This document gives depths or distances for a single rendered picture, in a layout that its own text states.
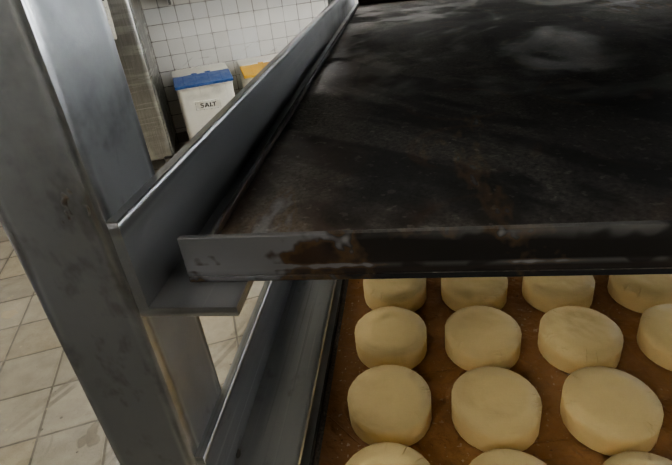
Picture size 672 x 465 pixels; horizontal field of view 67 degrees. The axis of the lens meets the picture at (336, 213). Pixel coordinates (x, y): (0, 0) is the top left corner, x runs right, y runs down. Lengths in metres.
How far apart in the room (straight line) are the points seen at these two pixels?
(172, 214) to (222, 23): 5.40
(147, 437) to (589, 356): 0.26
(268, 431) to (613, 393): 0.20
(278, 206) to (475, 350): 0.20
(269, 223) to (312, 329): 0.11
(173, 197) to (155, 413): 0.07
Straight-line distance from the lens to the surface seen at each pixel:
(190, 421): 0.18
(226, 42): 5.57
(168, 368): 0.17
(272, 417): 0.23
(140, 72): 4.69
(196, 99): 4.99
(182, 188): 0.17
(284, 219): 0.17
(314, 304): 0.28
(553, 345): 0.36
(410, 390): 0.32
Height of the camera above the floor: 1.75
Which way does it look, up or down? 28 degrees down
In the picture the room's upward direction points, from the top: 7 degrees counter-clockwise
